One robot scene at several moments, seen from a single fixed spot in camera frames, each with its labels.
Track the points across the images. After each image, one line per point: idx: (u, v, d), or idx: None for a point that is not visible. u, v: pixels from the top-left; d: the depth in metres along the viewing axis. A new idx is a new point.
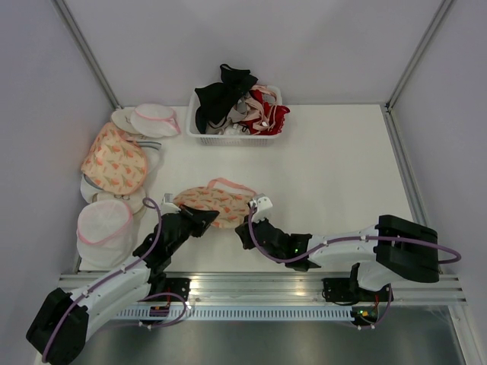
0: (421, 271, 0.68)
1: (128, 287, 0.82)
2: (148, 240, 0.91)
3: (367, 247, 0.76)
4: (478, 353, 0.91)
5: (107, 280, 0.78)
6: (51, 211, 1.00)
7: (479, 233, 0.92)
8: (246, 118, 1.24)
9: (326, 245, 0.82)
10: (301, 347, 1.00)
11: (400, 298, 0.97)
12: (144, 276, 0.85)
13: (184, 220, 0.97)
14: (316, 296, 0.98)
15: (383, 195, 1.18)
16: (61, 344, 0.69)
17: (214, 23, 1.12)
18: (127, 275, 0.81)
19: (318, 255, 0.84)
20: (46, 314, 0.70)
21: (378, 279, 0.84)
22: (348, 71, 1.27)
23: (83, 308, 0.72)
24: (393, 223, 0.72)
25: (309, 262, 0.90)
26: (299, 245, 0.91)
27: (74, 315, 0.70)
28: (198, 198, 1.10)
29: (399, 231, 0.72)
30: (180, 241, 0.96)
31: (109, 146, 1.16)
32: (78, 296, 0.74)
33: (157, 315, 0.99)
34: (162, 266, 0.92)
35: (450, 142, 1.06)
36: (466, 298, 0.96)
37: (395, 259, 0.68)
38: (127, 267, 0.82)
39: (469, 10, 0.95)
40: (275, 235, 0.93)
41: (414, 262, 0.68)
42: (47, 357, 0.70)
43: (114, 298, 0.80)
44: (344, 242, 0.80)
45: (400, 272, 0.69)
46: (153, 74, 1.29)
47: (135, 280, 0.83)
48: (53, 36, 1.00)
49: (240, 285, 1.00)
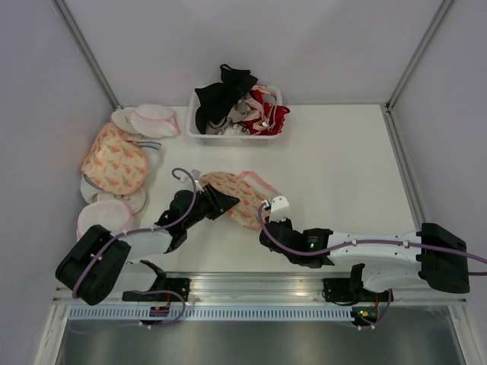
0: (462, 286, 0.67)
1: (151, 245, 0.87)
2: (164, 217, 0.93)
3: (409, 255, 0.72)
4: (478, 353, 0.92)
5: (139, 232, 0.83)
6: (50, 210, 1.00)
7: (480, 232, 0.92)
8: (246, 118, 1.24)
9: (355, 245, 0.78)
10: (301, 347, 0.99)
11: (400, 298, 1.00)
12: (165, 241, 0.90)
13: (202, 202, 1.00)
14: (316, 296, 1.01)
15: (383, 196, 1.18)
16: (96, 274, 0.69)
17: (214, 23, 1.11)
18: (155, 232, 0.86)
19: (342, 252, 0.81)
20: (86, 245, 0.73)
21: (387, 281, 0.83)
22: (349, 71, 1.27)
23: (122, 242, 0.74)
24: (437, 232, 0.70)
25: (323, 258, 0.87)
26: (315, 240, 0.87)
27: (114, 247, 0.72)
28: (224, 184, 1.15)
29: (442, 242, 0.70)
30: (195, 219, 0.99)
31: (109, 146, 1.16)
32: (116, 235, 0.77)
33: (157, 315, 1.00)
34: (178, 241, 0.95)
35: (450, 142, 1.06)
36: (466, 298, 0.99)
37: (438, 271, 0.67)
38: (155, 227, 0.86)
39: (469, 9, 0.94)
40: (281, 231, 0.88)
41: (456, 275, 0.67)
42: (79, 285, 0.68)
43: (140, 250, 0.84)
44: (380, 246, 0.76)
45: (436, 283, 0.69)
46: (153, 74, 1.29)
47: (158, 245, 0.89)
48: (52, 35, 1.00)
49: (240, 285, 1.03)
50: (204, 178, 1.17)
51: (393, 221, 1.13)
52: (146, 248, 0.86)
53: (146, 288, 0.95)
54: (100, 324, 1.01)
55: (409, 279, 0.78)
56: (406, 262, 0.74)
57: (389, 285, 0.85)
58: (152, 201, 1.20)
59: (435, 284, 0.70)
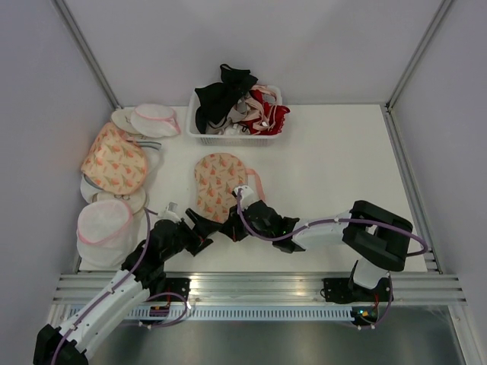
0: (386, 257, 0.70)
1: (121, 304, 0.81)
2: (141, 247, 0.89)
3: (338, 229, 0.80)
4: (478, 353, 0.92)
5: (95, 306, 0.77)
6: (50, 211, 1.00)
7: (479, 232, 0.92)
8: (246, 118, 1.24)
9: (309, 227, 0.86)
10: (301, 347, 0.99)
11: (400, 298, 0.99)
12: (135, 290, 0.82)
13: (182, 233, 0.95)
14: (316, 296, 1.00)
15: (382, 195, 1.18)
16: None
17: (214, 23, 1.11)
18: (115, 295, 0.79)
19: (300, 236, 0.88)
20: (42, 347, 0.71)
21: (372, 271, 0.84)
22: (349, 71, 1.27)
23: (74, 342, 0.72)
24: (367, 207, 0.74)
25: (294, 244, 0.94)
26: (288, 226, 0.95)
27: (65, 351, 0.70)
28: (218, 173, 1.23)
29: (372, 217, 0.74)
30: (174, 249, 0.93)
31: (109, 146, 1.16)
32: (66, 331, 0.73)
33: (157, 315, 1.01)
34: (155, 272, 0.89)
35: (450, 142, 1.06)
36: (466, 298, 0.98)
37: (359, 242, 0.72)
38: (112, 287, 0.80)
39: (469, 10, 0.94)
40: (268, 213, 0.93)
41: (380, 246, 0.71)
42: None
43: (110, 316, 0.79)
44: (321, 226, 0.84)
45: (367, 255, 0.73)
46: (153, 74, 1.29)
47: (125, 297, 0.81)
48: (52, 35, 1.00)
49: (240, 285, 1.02)
50: (208, 159, 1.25)
51: None
52: (117, 308, 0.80)
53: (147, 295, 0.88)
54: None
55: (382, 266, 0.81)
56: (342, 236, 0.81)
57: (375, 277, 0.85)
58: (152, 200, 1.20)
59: (369, 258, 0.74)
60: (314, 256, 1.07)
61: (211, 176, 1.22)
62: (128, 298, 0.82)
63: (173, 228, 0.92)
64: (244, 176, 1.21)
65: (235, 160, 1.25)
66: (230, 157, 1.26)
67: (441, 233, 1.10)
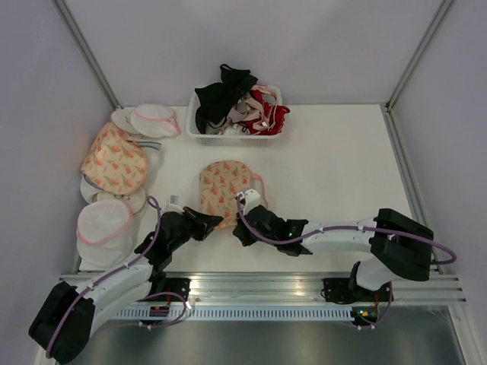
0: (415, 268, 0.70)
1: (132, 283, 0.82)
2: (148, 239, 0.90)
3: (362, 238, 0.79)
4: (478, 353, 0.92)
5: (112, 275, 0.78)
6: (50, 210, 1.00)
7: (479, 232, 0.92)
8: (246, 118, 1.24)
9: (323, 232, 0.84)
10: (301, 347, 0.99)
11: (400, 299, 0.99)
12: (146, 273, 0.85)
13: (187, 222, 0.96)
14: (316, 296, 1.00)
15: (383, 194, 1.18)
16: (66, 337, 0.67)
17: (214, 23, 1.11)
18: (130, 271, 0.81)
19: (312, 240, 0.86)
20: (51, 307, 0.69)
21: (377, 277, 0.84)
22: (349, 71, 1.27)
23: (88, 301, 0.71)
24: (391, 216, 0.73)
25: (300, 248, 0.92)
26: (294, 230, 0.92)
27: (80, 307, 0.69)
28: (221, 174, 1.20)
29: (397, 225, 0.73)
30: (180, 240, 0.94)
31: (109, 146, 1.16)
32: (84, 290, 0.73)
33: (157, 315, 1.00)
34: (163, 264, 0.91)
35: (450, 142, 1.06)
36: (466, 298, 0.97)
37: (389, 252, 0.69)
38: (130, 263, 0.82)
39: (469, 10, 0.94)
40: (267, 217, 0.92)
41: (411, 258, 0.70)
42: (52, 352, 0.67)
43: (117, 293, 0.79)
44: (340, 231, 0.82)
45: (393, 266, 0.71)
46: (153, 74, 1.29)
47: (138, 276, 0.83)
48: (52, 35, 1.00)
49: (240, 285, 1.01)
50: (214, 163, 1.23)
51: None
52: (125, 288, 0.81)
53: (146, 293, 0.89)
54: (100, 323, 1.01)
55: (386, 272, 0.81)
56: (364, 245, 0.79)
57: (381, 280, 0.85)
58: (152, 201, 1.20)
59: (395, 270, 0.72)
60: (313, 256, 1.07)
61: (216, 176, 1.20)
62: (138, 280, 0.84)
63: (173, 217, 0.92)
64: (249, 177, 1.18)
65: (240, 163, 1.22)
66: (237, 162, 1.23)
67: (441, 234, 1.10)
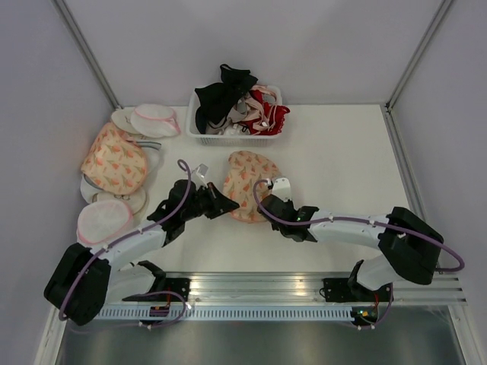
0: (418, 268, 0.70)
1: (144, 248, 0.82)
2: (161, 207, 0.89)
3: (373, 232, 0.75)
4: (478, 353, 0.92)
5: (125, 239, 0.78)
6: (50, 210, 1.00)
7: (479, 232, 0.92)
8: (246, 118, 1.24)
9: (332, 220, 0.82)
10: (301, 347, 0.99)
11: (400, 298, 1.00)
12: (159, 239, 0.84)
13: (203, 198, 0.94)
14: (316, 296, 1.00)
15: (383, 194, 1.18)
16: (82, 297, 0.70)
17: (214, 23, 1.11)
18: (143, 236, 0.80)
19: (319, 227, 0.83)
20: (67, 267, 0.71)
21: (377, 276, 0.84)
22: (349, 71, 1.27)
23: (103, 261, 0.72)
24: (405, 215, 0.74)
25: (307, 231, 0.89)
26: (303, 215, 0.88)
27: (95, 268, 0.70)
28: (253, 163, 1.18)
29: (409, 225, 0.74)
30: (193, 214, 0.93)
31: (109, 146, 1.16)
32: (98, 251, 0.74)
33: (157, 315, 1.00)
34: (175, 233, 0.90)
35: (450, 142, 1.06)
36: (466, 298, 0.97)
37: (396, 249, 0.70)
38: (144, 228, 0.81)
39: (469, 10, 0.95)
40: (275, 201, 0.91)
41: (417, 258, 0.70)
42: (68, 309, 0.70)
43: (130, 257, 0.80)
44: (351, 223, 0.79)
45: (396, 265, 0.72)
46: (153, 74, 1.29)
47: (151, 242, 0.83)
48: (52, 34, 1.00)
49: (240, 285, 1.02)
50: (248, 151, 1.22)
51: None
52: (138, 252, 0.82)
53: (146, 290, 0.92)
54: (100, 323, 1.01)
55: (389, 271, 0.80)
56: (370, 240, 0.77)
57: (380, 280, 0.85)
58: (152, 201, 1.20)
59: (396, 268, 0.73)
60: (314, 256, 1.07)
61: (248, 163, 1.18)
62: (150, 246, 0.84)
63: (192, 191, 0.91)
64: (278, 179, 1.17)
65: (272, 163, 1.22)
66: (269, 159, 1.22)
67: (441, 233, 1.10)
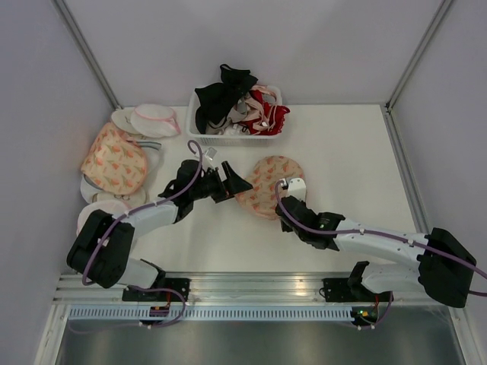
0: (450, 293, 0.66)
1: (158, 220, 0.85)
2: (170, 188, 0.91)
3: (409, 252, 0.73)
4: (478, 353, 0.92)
5: (142, 210, 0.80)
6: (50, 210, 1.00)
7: (479, 232, 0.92)
8: (246, 118, 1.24)
9: (361, 233, 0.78)
10: (301, 347, 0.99)
11: (400, 298, 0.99)
12: (171, 216, 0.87)
13: (211, 180, 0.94)
14: (316, 296, 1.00)
15: (383, 194, 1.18)
16: (106, 260, 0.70)
17: (214, 23, 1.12)
18: (159, 208, 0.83)
19: (346, 238, 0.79)
20: (90, 231, 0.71)
21: (386, 283, 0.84)
22: (349, 71, 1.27)
23: (126, 224, 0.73)
24: (445, 238, 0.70)
25: (329, 239, 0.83)
26: (326, 223, 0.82)
27: (119, 228, 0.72)
28: (275, 166, 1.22)
29: (447, 248, 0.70)
30: (204, 194, 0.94)
31: (109, 146, 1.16)
32: (119, 216, 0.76)
33: (157, 315, 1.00)
34: (183, 211, 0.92)
35: (450, 141, 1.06)
36: None
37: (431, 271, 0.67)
38: (159, 202, 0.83)
39: (469, 10, 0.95)
40: (297, 205, 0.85)
41: (452, 283, 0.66)
42: (93, 271, 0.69)
43: (145, 227, 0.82)
44: (384, 239, 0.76)
45: (428, 288, 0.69)
46: (153, 74, 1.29)
47: (164, 215, 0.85)
48: (52, 34, 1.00)
49: (240, 285, 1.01)
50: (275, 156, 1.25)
51: (393, 222, 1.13)
52: (152, 224, 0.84)
53: (148, 286, 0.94)
54: (100, 324, 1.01)
55: (407, 283, 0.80)
56: (405, 259, 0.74)
57: (385, 286, 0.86)
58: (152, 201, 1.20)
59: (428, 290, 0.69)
60: (313, 255, 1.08)
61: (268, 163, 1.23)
62: (163, 220, 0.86)
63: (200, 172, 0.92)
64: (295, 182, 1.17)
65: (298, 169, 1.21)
66: (296, 165, 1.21)
67: None
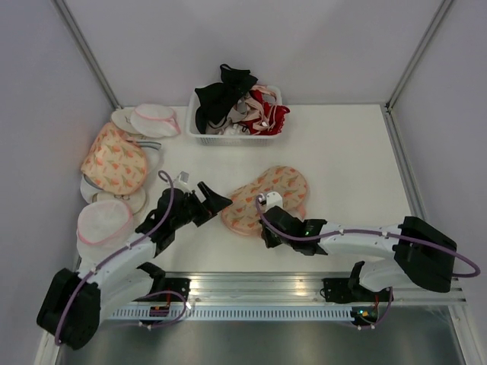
0: (434, 279, 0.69)
1: (135, 262, 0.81)
2: (150, 217, 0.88)
3: (385, 244, 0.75)
4: (478, 353, 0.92)
5: (116, 257, 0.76)
6: (50, 210, 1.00)
7: (479, 232, 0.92)
8: (246, 118, 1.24)
9: (342, 233, 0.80)
10: (300, 347, 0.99)
11: (400, 298, 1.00)
12: (151, 251, 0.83)
13: (190, 204, 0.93)
14: (316, 296, 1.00)
15: (383, 194, 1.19)
16: (74, 325, 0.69)
17: (214, 23, 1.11)
18: (132, 252, 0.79)
19: (329, 241, 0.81)
20: (56, 294, 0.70)
21: (383, 279, 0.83)
22: (348, 71, 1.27)
23: (93, 285, 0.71)
24: (418, 226, 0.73)
25: (316, 245, 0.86)
26: (311, 229, 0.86)
27: (84, 293, 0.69)
28: (281, 182, 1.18)
29: (422, 235, 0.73)
30: (183, 219, 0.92)
31: (109, 146, 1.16)
32: (87, 274, 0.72)
33: (157, 315, 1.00)
34: (167, 241, 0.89)
35: (450, 142, 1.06)
36: (465, 298, 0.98)
37: (412, 261, 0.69)
38: (132, 243, 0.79)
39: (469, 10, 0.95)
40: (281, 217, 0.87)
41: (433, 268, 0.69)
42: (64, 336, 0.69)
43: (125, 272, 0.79)
44: (362, 236, 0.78)
45: (412, 276, 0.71)
46: (153, 73, 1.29)
47: (142, 255, 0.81)
48: (52, 34, 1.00)
49: (240, 285, 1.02)
50: (285, 168, 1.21)
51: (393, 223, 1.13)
52: (130, 267, 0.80)
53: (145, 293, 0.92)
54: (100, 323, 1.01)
55: (399, 276, 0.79)
56: (384, 252, 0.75)
57: (384, 282, 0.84)
58: (151, 201, 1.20)
59: (412, 278, 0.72)
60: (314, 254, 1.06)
61: (275, 176, 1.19)
62: (141, 259, 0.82)
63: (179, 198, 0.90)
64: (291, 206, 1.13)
65: (303, 188, 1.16)
66: (303, 185, 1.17)
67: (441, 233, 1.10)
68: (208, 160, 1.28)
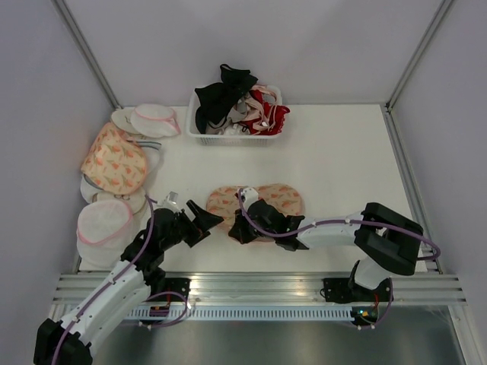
0: (397, 261, 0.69)
1: (122, 296, 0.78)
2: (139, 238, 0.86)
3: (349, 231, 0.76)
4: (478, 353, 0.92)
5: (97, 299, 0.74)
6: (50, 211, 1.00)
7: (479, 232, 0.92)
8: (246, 118, 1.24)
9: (316, 226, 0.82)
10: (300, 347, 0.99)
11: (400, 298, 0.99)
12: (138, 279, 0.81)
13: (180, 223, 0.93)
14: (316, 296, 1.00)
15: (382, 194, 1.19)
16: None
17: (214, 23, 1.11)
18: (116, 286, 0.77)
19: (305, 234, 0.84)
20: (43, 344, 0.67)
21: (371, 274, 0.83)
22: (348, 71, 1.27)
23: (76, 334, 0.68)
24: (378, 210, 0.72)
25: (297, 242, 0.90)
26: (292, 224, 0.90)
27: (68, 344, 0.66)
28: (278, 199, 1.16)
29: (383, 220, 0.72)
30: (172, 239, 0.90)
31: (109, 146, 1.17)
32: (68, 325, 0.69)
33: (157, 315, 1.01)
34: (156, 263, 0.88)
35: (450, 142, 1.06)
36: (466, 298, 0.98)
37: (372, 245, 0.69)
38: (116, 278, 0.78)
39: (469, 9, 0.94)
40: (268, 211, 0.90)
41: (393, 250, 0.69)
42: None
43: (112, 309, 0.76)
44: (331, 225, 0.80)
45: (378, 260, 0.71)
46: (153, 73, 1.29)
47: (128, 287, 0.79)
48: (52, 34, 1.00)
49: (240, 285, 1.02)
50: (289, 189, 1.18)
51: None
52: (117, 302, 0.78)
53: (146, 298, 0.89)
54: None
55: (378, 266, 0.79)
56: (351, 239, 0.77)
57: (377, 280, 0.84)
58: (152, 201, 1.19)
59: (380, 262, 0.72)
60: (313, 254, 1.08)
61: (277, 192, 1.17)
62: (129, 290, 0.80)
63: (170, 220, 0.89)
64: None
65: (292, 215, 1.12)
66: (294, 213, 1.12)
67: (440, 233, 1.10)
68: (208, 160, 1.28)
